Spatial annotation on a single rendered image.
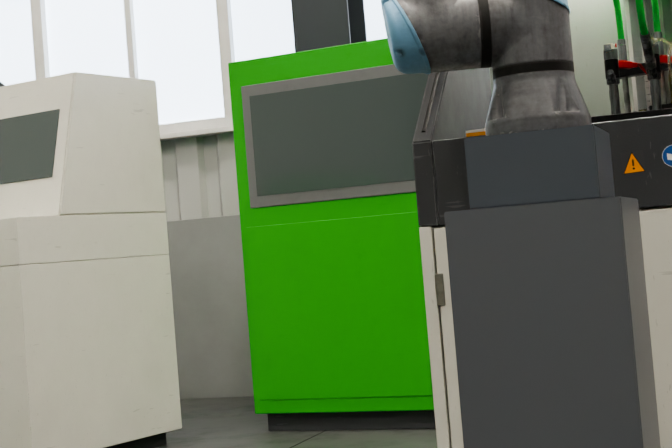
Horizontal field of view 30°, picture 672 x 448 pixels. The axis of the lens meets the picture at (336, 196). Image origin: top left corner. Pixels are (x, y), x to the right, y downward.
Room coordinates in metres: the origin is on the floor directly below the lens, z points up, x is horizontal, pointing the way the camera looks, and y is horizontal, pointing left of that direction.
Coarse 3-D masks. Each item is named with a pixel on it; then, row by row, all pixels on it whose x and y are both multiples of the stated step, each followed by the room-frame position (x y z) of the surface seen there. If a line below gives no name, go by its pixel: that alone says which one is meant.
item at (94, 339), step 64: (0, 128) 5.11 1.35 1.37; (64, 128) 4.91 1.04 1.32; (128, 128) 5.19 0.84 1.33; (0, 192) 5.04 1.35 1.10; (64, 192) 4.86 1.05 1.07; (128, 192) 5.17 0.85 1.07; (0, 256) 4.70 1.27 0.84; (64, 256) 4.84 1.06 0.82; (128, 256) 5.14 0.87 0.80; (0, 320) 4.71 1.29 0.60; (64, 320) 4.82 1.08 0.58; (128, 320) 5.12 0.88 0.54; (0, 384) 4.72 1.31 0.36; (64, 384) 4.80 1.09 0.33; (128, 384) 5.10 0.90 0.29
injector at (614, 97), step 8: (608, 56) 2.47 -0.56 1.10; (616, 56) 2.48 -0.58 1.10; (608, 64) 2.47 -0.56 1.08; (616, 64) 2.47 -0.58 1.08; (608, 72) 2.46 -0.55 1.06; (616, 72) 2.47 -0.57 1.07; (608, 80) 2.47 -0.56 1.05; (616, 80) 2.47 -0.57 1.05; (616, 88) 2.48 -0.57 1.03; (616, 96) 2.48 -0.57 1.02; (616, 104) 2.48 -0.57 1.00; (616, 112) 2.48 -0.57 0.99
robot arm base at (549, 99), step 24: (504, 72) 1.76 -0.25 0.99; (528, 72) 1.74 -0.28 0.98; (552, 72) 1.74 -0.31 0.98; (504, 96) 1.76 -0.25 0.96; (528, 96) 1.73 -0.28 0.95; (552, 96) 1.73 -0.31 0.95; (576, 96) 1.75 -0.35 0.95; (504, 120) 1.74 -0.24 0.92; (528, 120) 1.72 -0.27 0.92; (552, 120) 1.72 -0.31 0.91; (576, 120) 1.73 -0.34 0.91
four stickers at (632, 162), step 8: (624, 152) 2.23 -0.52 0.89; (632, 152) 2.22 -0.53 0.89; (640, 152) 2.22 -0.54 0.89; (664, 152) 2.20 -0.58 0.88; (624, 160) 2.23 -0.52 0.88; (632, 160) 2.22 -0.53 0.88; (640, 160) 2.22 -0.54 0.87; (664, 160) 2.20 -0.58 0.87; (624, 168) 2.23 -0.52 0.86; (632, 168) 2.22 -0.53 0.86; (640, 168) 2.22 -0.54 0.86
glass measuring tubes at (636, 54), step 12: (624, 0) 2.74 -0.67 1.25; (648, 0) 2.70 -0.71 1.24; (660, 0) 2.71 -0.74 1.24; (636, 12) 2.71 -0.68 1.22; (648, 12) 2.70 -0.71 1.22; (660, 12) 2.71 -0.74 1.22; (636, 24) 2.71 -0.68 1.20; (648, 24) 2.70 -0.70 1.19; (660, 24) 2.71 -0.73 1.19; (636, 36) 2.71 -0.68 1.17; (636, 48) 2.71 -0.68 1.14; (636, 60) 2.71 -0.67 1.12; (636, 84) 2.72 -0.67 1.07; (648, 84) 2.72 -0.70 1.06; (636, 96) 2.73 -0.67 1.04; (648, 96) 2.72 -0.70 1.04; (636, 108) 2.73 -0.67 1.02; (648, 108) 2.73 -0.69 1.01
